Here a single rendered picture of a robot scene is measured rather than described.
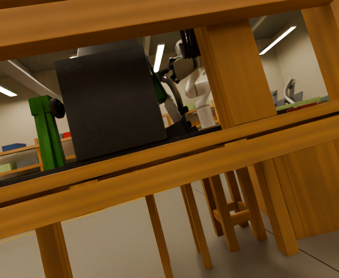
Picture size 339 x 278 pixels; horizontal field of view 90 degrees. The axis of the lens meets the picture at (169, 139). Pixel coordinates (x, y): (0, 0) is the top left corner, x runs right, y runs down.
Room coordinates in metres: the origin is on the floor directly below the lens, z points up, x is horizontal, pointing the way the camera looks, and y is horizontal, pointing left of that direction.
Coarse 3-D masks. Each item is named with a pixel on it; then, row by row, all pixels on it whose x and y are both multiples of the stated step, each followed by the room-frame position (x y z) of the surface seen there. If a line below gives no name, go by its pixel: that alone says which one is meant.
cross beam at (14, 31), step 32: (96, 0) 0.40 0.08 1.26; (128, 0) 0.41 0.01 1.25; (160, 0) 0.42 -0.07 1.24; (192, 0) 0.43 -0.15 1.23; (224, 0) 0.44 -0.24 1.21; (256, 0) 0.45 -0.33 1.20; (288, 0) 0.47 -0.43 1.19; (320, 0) 0.50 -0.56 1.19; (0, 32) 0.37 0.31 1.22; (32, 32) 0.38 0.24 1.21; (64, 32) 0.38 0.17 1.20; (96, 32) 0.40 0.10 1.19; (128, 32) 0.42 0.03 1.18; (160, 32) 0.46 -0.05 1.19
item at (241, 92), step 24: (336, 0) 0.54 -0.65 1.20; (216, 24) 0.49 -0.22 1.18; (240, 24) 0.50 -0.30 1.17; (312, 24) 0.60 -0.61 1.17; (336, 24) 0.54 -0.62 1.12; (216, 48) 0.48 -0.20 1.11; (240, 48) 0.49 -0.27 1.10; (336, 48) 0.56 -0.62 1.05; (216, 72) 0.50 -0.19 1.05; (240, 72) 0.49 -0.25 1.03; (264, 72) 0.50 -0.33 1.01; (336, 72) 0.58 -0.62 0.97; (216, 96) 0.54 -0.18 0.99; (240, 96) 0.49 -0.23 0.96; (264, 96) 0.50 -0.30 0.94; (336, 96) 0.60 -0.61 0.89; (240, 120) 0.48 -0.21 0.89
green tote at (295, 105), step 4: (320, 96) 1.34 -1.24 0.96; (304, 100) 1.32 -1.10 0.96; (308, 100) 1.33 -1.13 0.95; (312, 100) 1.33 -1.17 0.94; (316, 100) 1.34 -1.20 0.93; (320, 100) 1.34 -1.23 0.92; (288, 104) 1.31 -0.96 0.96; (292, 104) 1.32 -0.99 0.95; (296, 104) 1.32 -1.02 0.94; (300, 104) 1.33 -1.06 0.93; (304, 104) 1.33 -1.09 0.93; (276, 108) 1.30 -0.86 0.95; (280, 108) 1.31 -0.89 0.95; (284, 108) 1.31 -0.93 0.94
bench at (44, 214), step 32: (256, 128) 0.49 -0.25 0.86; (288, 128) 0.52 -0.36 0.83; (320, 128) 0.52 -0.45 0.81; (128, 160) 0.44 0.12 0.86; (192, 160) 0.46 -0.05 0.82; (224, 160) 0.47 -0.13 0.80; (256, 160) 0.49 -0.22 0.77; (0, 192) 0.40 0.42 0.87; (32, 192) 0.41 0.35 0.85; (64, 192) 0.42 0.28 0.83; (96, 192) 0.43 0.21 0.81; (128, 192) 0.44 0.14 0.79; (0, 224) 0.40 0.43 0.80; (32, 224) 0.41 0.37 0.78; (288, 224) 1.14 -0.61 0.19; (64, 256) 1.01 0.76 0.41
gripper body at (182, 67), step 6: (180, 60) 0.77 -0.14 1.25; (186, 60) 0.78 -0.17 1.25; (192, 60) 0.79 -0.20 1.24; (174, 66) 0.78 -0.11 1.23; (180, 66) 0.78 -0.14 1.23; (186, 66) 0.80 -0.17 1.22; (192, 66) 0.81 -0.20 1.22; (174, 72) 0.82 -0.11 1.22; (180, 72) 0.80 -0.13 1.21; (186, 72) 0.82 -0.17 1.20; (180, 78) 0.82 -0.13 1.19
